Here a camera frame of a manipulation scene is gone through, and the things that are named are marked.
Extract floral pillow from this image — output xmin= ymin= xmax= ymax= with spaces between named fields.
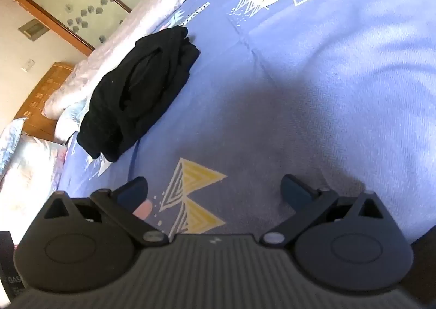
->
xmin=0 ymin=117 xmax=69 ymax=224

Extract grey wall electrical panel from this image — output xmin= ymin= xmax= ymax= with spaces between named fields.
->
xmin=18 ymin=19 xmax=47 ymax=40

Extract wooden headboard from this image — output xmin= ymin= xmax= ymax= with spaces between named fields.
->
xmin=14 ymin=62 xmax=80 ymax=143

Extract blue printed bed sheet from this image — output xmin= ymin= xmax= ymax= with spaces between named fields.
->
xmin=56 ymin=0 xmax=436 ymax=252

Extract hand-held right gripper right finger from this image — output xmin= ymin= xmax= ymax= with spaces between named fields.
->
xmin=262 ymin=174 xmax=392 ymax=248

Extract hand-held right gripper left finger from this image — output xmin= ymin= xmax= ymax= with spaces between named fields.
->
xmin=43 ymin=176 xmax=169 ymax=247

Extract lavender floral quilt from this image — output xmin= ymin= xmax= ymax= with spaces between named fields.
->
xmin=43 ymin=0 xmax=246 ymax=119

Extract black pants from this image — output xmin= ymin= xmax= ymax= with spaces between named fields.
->
xmin=77 ymin=26 xmax=201 ymax=162

